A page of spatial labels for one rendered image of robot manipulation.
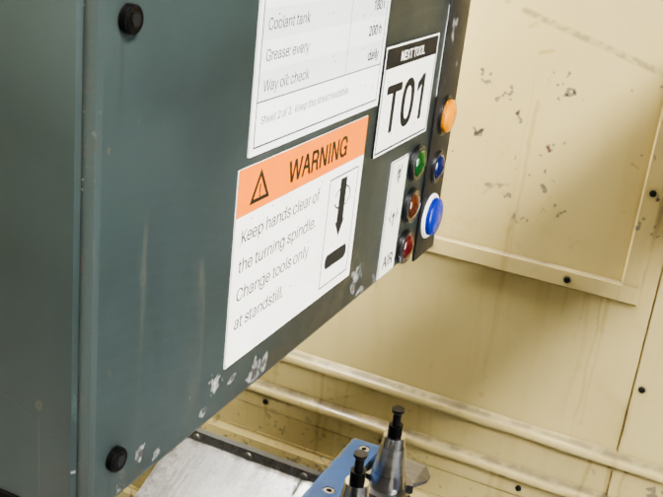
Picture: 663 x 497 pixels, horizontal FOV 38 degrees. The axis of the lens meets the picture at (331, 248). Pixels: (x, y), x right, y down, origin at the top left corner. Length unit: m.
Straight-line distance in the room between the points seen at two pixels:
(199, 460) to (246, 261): 1.42
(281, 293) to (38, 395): 0.17
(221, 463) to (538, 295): 0.70
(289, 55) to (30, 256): 0.17
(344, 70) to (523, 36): 0.91
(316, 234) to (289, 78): 0.11
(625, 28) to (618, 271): 0.35
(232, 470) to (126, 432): 1.43
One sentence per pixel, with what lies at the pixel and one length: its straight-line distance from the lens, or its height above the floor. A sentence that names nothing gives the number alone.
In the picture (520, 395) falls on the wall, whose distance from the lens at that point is 1.60.
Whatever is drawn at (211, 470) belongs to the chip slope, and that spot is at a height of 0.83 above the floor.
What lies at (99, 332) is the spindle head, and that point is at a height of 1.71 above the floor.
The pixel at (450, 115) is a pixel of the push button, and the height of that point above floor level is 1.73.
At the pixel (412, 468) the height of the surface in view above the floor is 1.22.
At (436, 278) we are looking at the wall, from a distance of 1.57.
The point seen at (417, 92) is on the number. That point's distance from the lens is 0.67.
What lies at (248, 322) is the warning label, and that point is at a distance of 0.50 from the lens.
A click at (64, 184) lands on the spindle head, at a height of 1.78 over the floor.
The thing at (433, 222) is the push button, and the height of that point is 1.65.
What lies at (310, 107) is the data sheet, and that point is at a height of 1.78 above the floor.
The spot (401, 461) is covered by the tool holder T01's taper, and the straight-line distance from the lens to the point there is 1.16.
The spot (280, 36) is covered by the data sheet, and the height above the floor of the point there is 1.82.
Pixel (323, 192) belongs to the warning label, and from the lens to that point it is 0.55.
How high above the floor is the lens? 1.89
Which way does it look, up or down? 21 degrees down
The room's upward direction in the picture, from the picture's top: 7 degrees clockwise
